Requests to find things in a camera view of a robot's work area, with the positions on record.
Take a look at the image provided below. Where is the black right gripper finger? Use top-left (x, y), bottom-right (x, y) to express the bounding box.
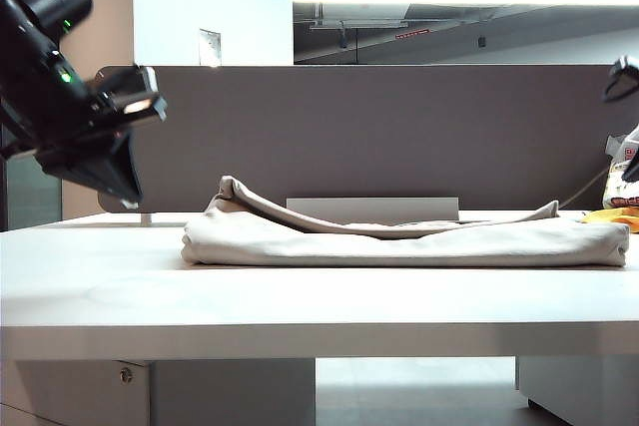
top-left (622, 148), bottom-right (639, 184)

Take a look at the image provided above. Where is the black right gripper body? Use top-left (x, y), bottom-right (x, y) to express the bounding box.
top-left (602, 55), bottom-right (639, 104)

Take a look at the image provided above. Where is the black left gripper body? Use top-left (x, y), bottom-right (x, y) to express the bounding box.
top-left (0, 41), bottom-right (169, 161)

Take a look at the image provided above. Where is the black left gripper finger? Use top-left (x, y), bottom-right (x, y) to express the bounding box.
top-left (37, 140), bottom-right (127, 199)
top-left (99, 128), bottom-right (144, 211)

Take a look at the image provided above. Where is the beige T-shirt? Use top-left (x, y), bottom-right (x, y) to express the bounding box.
top-left (180, 175), bottom-right (631, 268)

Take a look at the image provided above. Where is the white printed plastic bag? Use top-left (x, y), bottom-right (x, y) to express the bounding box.
top-left (602, 126), bottom-right (639, 211)

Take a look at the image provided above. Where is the yellow cloth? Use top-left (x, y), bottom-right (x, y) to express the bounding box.
top-left (579, 207), bottom-right (639, 227)

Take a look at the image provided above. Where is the white plain cabinet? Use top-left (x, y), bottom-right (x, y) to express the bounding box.
top-left (515, 355), bottom-right (639, 426)

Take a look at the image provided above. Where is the white drawer cabinet with lock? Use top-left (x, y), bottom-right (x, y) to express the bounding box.
top-left (0, 356), bottom-right (318, 426)

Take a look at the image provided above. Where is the grey desk partition panel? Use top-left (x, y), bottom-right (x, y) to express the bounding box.
top-left (97, 64), bottom-right (639, 227)

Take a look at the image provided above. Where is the grey cable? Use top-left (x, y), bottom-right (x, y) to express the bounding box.
top-left (558, 166), bottom-right (611, 210)

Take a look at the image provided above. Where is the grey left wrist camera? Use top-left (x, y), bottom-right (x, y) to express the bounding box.
top-left (94, 65), bottom-right (161, 116)

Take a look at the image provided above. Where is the white wall plate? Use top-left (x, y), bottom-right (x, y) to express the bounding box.
top-left (198, 27), bottom-right (223, 68)

